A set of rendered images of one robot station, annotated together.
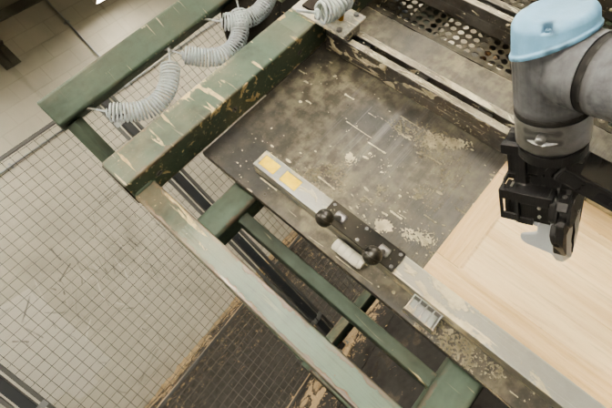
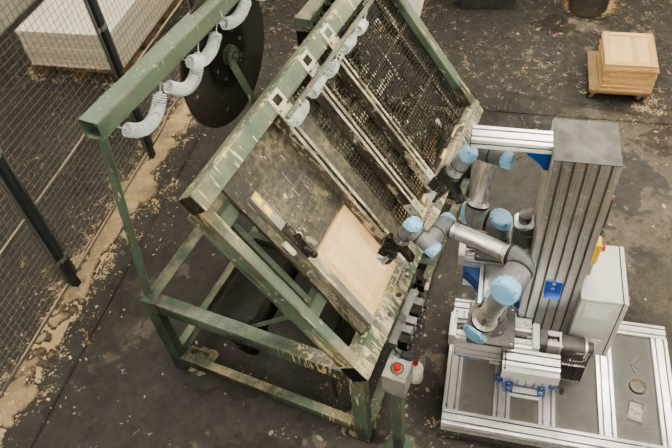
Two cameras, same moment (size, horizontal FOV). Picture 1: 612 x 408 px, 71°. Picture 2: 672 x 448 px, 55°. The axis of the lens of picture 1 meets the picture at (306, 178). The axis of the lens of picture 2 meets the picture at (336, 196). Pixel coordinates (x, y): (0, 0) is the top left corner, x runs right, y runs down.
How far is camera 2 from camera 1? 239 cm
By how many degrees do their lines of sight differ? 49
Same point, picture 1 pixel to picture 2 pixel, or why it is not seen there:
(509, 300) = (340, 269)
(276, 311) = (270, 275)
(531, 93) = (405, 235)
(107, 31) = not seen: outside the picture
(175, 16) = (170, 58)
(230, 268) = (251, 255)
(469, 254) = (329, 250)
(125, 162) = (203, 196)
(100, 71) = (129, 100)
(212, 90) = (236, 153)
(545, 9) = (414, 221)
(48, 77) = not seen: outside the picture
